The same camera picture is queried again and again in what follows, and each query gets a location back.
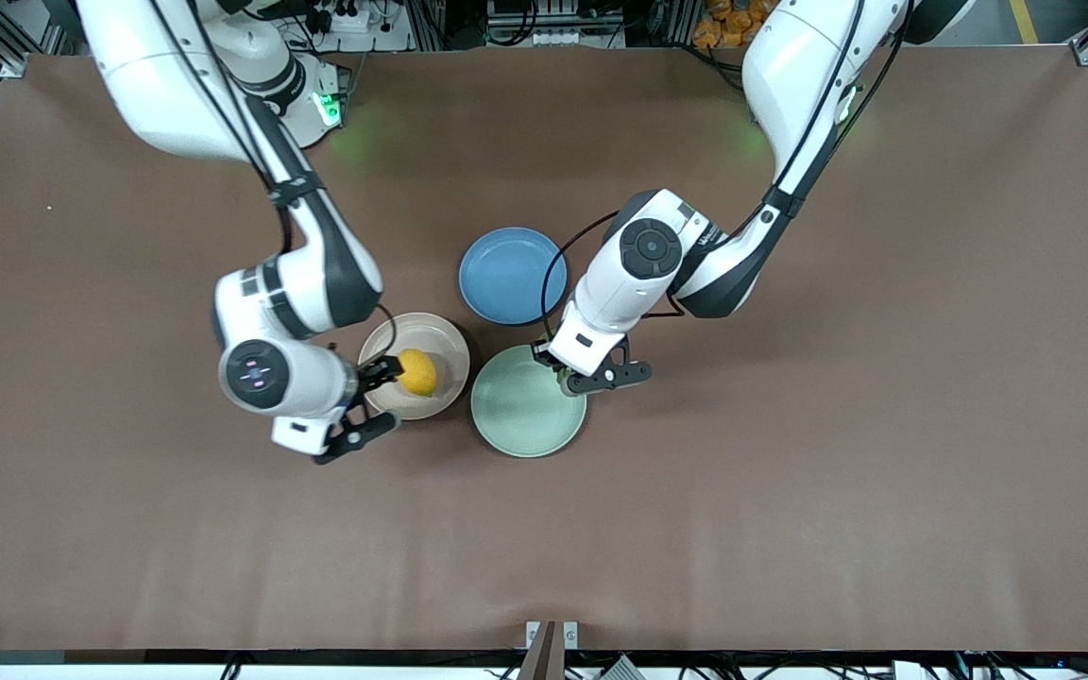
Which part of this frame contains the brown table cover sheet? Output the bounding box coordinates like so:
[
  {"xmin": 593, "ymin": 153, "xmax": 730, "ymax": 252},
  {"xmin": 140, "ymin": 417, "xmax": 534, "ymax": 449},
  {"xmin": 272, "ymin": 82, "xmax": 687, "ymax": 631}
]
[{"xmin": 0, "ymin": 42, "xmax": 1088, "ymax": 653}]

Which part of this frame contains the white socket strip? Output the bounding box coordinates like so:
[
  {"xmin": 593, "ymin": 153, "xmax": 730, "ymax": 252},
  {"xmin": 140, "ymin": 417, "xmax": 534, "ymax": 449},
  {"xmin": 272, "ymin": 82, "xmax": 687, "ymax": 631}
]
[{"xmin": 533, "ymin": 30, "xmax": 624, "ymax": 48}]

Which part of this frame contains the yellow lemon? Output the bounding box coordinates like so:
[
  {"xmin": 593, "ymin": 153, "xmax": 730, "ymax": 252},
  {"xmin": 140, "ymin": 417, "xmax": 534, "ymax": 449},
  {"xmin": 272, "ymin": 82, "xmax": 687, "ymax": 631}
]
[{"xmin": 397, "ymin": 348, "xmax": 439, "ymax": 398}]

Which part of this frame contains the pink plate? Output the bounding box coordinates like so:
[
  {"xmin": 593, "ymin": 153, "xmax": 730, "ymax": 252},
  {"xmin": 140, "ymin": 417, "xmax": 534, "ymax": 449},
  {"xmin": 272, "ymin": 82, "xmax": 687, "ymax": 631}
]
[{"xmin": 358, "ymin": 313, "xmax": 471, "ymax": 421}]

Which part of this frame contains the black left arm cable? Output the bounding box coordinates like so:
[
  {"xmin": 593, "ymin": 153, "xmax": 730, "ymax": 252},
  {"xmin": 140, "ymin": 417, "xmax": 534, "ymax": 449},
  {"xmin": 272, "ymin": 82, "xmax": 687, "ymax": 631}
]
[{"xmin": 541, "ymin": 0, "xmax": 913, "ymax": 347}]

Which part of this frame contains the white power strip with plugs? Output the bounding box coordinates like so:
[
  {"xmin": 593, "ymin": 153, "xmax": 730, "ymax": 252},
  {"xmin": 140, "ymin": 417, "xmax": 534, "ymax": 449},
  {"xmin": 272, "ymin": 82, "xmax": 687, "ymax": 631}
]
[{"xmin": 310, "ymin": 0, "xmax": 396, "ymax": 35}]

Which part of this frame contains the blue plate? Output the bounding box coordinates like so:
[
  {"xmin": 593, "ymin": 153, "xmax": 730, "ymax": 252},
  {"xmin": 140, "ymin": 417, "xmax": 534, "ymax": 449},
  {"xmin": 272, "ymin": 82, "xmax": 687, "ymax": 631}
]
[{"xmin": 458, "ymin": 227, "xmax": 571, "ymax": 326}]

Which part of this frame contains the light green plate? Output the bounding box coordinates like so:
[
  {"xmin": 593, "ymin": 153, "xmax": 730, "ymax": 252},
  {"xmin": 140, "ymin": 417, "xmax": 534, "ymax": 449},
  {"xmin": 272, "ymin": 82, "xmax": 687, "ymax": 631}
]
[{"xmin": 470, "ymin": 345, "xmax": 588, "ymax": 459}]

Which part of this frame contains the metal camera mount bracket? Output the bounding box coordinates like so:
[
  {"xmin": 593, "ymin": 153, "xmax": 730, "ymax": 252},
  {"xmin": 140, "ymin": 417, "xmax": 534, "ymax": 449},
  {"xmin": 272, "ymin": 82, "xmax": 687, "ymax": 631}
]
[{"xmin": 525, "ymin": 620, "xmax": 580, "ymax": 680}]

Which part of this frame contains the bag of orange items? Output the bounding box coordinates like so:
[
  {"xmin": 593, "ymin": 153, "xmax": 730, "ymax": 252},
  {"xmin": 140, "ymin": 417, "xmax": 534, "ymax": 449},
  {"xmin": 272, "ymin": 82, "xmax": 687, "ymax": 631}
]
[{"xmin": 692, "ymin": 0, "xmax": 774, "ymax": 50}]

